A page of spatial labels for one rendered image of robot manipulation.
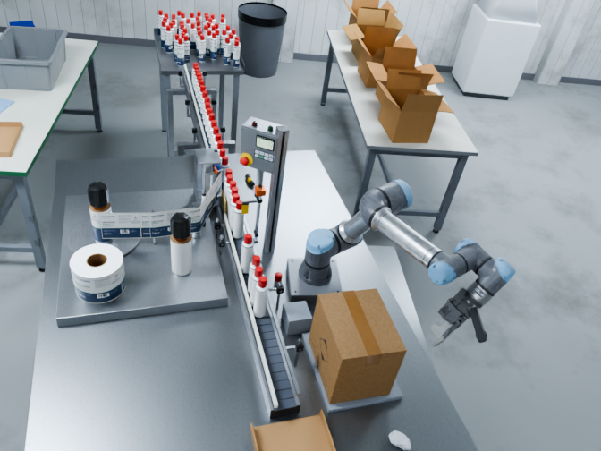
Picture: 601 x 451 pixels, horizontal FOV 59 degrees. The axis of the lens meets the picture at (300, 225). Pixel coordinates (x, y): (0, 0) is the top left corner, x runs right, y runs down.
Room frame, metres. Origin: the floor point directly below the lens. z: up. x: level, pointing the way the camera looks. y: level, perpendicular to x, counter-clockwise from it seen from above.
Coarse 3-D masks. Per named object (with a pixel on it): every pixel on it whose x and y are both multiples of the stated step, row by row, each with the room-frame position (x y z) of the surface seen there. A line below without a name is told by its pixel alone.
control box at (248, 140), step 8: (248, 120) 1.99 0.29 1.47; (256, 120) 2.00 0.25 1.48; (248, 128) 1.93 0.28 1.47; (256, 128) 1.93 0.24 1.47; (264, 128) 1.94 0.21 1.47; (248, 136) 1.92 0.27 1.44; (264, 136) 1.90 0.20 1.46; (272, 136) 1.90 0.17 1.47; (248, 144) 1.92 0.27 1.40; (240, 152) 1.93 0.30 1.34; (248, 152) 1.92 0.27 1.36; (272, 152) 1.89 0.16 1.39; (256, 160) 1.91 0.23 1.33; (264, 160) 1.90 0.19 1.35; (256, 168) 1.91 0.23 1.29; (264, 168) 1.90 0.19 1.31; (272, 168) 1.89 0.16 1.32
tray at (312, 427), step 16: (320, 416) 1.07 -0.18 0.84; (256, 432) 0.98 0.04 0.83; (272, 432) 0.98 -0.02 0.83; (288, 432) 0.99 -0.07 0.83; (304, 432) 1.00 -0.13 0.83; (320, 432) 1.01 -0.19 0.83; (256, 448) 0.90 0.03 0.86; (272, 448) 0.93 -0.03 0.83; (288, 448) 0.94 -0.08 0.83; (304, 448) 0.95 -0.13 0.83; (320, 448) 0.95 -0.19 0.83
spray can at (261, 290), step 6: (258, 282) 1.46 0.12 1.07; (264, 282) 1.46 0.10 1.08; (258, 288) 1.45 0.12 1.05; (264, 288) 1.45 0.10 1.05; (258, 294) 1.44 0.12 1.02; (264, 294) 1.45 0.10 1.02; (258, 300) 1.44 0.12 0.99; (264, 300) 1.45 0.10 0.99; (258, 306) 1.44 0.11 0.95; (264, 306) 1.45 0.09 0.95; (258, 312) 1.44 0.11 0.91; (264, 312) 1.46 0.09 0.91; (258, 318) 1.44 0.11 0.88
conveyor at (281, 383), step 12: (240, 240) 1.90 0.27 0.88; (240, 252) 1.82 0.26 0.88; (240, 264) 1.74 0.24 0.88; (264, 324) 1.42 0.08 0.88; (264, 336) 1.35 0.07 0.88; (264, 348) 1.30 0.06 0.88; (276, 348) 1.31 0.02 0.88; (276, 360) 1.25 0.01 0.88; (264, 372) 1.19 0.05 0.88; (276, 372) 1.20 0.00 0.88; (276, 384) 1.15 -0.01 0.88; (288, 384) 1.16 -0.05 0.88; (276, 396) 1.10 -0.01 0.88; (288, 396) 1.10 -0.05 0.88; (276, 408) 1.05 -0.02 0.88; (288, 408) 1.06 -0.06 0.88
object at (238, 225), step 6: (240, 204) 1.92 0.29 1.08; (234, 210) 1.92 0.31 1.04; (240, 210) 1.92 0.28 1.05; (234, 216) 1.91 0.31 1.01; (240, 216) 1.91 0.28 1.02; (234, 222) 1.91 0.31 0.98; (240, 222) 1.91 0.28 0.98; (234, 228) 1.91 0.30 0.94; (240, 228) 1.91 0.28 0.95; (234, 234) 1.91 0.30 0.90; (240, 234) 1.91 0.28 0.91
